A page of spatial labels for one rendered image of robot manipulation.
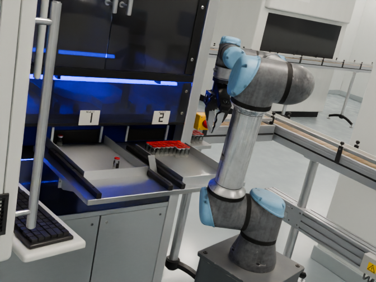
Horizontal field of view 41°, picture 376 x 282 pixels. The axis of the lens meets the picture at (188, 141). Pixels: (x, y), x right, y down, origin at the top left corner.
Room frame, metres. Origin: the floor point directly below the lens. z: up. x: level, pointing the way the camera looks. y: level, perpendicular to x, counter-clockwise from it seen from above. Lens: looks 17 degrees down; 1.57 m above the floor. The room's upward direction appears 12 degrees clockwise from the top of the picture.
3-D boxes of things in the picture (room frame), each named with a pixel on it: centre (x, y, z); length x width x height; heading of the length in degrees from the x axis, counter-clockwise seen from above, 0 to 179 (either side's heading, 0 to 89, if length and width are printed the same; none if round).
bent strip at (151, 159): (1.74, 0.08, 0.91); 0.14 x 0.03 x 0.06; 41
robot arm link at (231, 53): (1.74, -0.11, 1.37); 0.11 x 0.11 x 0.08; 9
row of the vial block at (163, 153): (1.99, 0.07, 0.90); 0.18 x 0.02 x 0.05; 130
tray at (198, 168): (1.91, 0.00, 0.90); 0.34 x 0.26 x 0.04; 40
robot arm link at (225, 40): (1.84, -0.08, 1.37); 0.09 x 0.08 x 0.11; 9
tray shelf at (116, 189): (1.83, 0.16, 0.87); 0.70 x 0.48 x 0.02; 130
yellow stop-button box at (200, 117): (2.25, -0.04, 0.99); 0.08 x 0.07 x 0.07; 40
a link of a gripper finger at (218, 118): (1.85, -0.09, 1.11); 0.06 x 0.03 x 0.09; 17
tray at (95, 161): (1.77, 0.33, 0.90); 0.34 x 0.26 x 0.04; 40
